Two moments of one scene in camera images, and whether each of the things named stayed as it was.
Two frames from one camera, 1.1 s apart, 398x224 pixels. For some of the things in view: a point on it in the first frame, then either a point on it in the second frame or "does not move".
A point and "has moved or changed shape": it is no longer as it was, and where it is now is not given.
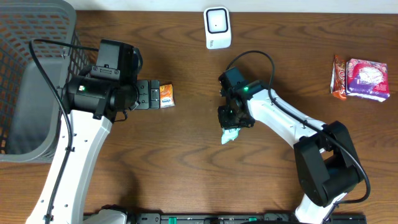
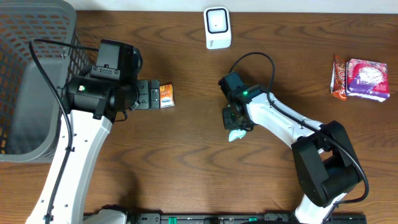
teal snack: x=229 y=134 has moved or changed shape
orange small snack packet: x=166 y=98 does not move
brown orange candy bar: x=337 y=78 does not move
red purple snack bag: x=367 y=79 does not move
